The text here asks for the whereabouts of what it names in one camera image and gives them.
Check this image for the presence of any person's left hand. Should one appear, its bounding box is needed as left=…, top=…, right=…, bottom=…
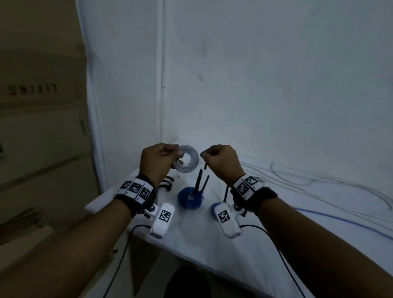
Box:
left=140, top=143, right=185, bottom=188

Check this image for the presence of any person's right hand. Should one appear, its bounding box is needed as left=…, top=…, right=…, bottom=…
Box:
left=200, top=144, right=246, bottom=186

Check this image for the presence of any coil of clear wire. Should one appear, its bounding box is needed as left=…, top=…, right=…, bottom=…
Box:
left=172, top=145, right=200, bottom=173

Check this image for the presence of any person's left forearm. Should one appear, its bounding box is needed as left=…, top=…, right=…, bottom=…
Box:
left=0, top=200, right=133, bottom=298

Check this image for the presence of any person's right forearm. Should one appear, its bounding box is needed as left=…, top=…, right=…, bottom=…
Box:
left=257, top=196, right=393, bottom=298

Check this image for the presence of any white roll with black bands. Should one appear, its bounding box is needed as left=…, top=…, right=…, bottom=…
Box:
left=159, top=176, right=174, bottom=193

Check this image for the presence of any black wristband with marker tags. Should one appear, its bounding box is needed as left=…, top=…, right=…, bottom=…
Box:
left=230, top=173, right=278, bottom=216
left=114, top=174, right=157, bottom=218

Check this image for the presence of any plain cardboard box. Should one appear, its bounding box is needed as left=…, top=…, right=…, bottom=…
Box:
left=0, top=104, right=101, bottom=226

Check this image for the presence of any cardboard box with print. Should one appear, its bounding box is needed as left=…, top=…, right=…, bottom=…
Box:
left=0, top=0, right=90, bottom=108

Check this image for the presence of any white wrist camera with marker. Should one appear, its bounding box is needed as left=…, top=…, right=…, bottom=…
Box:
left=149, top=203, right=175, bottom=239
left=214, top=203, right=243, bottom=239

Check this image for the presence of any white wall conduit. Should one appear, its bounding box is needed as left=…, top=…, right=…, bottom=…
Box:
left=156, top=0, right=166, bottom=145

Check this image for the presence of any black camera cable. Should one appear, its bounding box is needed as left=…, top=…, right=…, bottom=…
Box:
left=239, top=225, right=307, bottom=298
left=102, top=225, right=151, bottom=298

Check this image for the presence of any white cable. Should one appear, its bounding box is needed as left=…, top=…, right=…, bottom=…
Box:
left=238, top=161, right=393, bottom=238
left=270, top=162, right=393, bottom=212

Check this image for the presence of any blue cable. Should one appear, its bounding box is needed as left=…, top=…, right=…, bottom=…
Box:
left=294, top=208, right=393, bottom=237

